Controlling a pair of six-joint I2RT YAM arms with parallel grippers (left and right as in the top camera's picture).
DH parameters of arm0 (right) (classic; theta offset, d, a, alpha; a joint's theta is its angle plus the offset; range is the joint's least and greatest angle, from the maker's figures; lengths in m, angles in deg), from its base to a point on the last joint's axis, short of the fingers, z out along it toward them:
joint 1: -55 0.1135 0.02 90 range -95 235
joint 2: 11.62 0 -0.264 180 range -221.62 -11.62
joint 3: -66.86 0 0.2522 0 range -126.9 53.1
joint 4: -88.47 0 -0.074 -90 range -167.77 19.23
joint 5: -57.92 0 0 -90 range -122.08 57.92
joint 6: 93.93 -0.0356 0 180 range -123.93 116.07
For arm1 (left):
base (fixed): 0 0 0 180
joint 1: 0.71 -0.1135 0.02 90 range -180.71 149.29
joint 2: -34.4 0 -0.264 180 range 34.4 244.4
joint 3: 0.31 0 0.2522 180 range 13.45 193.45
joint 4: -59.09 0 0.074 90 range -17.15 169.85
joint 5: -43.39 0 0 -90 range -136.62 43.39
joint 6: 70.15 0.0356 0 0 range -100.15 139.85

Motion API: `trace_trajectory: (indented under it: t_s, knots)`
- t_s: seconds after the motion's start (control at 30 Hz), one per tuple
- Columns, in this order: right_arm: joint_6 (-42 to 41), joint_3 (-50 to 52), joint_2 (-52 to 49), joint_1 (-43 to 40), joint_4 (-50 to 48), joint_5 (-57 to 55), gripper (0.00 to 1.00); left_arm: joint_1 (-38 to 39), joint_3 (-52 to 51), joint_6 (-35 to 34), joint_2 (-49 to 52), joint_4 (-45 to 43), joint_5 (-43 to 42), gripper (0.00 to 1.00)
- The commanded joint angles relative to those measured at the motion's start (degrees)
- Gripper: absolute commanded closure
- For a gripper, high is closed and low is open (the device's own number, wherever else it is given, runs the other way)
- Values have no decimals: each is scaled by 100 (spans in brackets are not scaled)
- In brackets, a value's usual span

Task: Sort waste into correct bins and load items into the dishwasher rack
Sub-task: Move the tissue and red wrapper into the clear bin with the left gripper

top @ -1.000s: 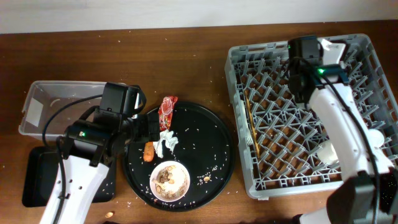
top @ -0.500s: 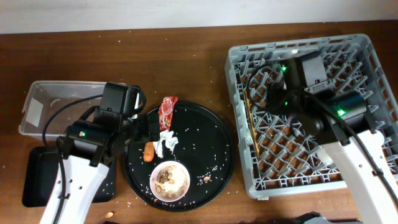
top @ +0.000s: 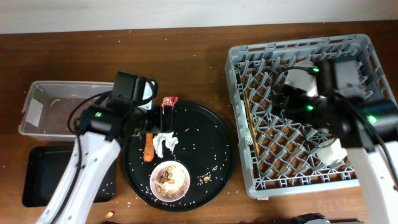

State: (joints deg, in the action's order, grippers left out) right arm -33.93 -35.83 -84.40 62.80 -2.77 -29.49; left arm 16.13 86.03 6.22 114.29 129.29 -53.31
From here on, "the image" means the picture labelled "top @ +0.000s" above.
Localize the black rectangular tray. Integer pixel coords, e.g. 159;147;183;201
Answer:
21;144;118;208

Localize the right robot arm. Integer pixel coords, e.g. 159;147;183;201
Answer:
272;57;397;223

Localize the red snack wrapper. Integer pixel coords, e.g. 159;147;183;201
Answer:
161;96;178;112

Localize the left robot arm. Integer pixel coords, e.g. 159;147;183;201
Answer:
38;91;178;223

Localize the white tissue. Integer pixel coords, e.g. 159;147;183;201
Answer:
152;132;179;159

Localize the clear plastic bin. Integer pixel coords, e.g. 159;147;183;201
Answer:
18;80;113;142

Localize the peanut on table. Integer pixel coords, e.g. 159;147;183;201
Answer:
105;212;114;218

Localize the pink bowl with food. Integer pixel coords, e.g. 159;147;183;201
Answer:
149;161;190;203

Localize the white plastic fork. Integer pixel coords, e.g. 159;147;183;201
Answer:
240;100;253;146

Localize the grey plastic dishwasher rack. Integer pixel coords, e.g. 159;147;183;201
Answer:
225;34;393;200

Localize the round black serving tray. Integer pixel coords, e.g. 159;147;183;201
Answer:
122;101;235;212

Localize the wooden chopstick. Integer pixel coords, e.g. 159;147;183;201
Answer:
244;90;260;159

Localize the white paper cup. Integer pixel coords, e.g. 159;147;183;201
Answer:
316;138;347;166

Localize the orange carrot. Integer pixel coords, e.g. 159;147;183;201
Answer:
143;133;155;162

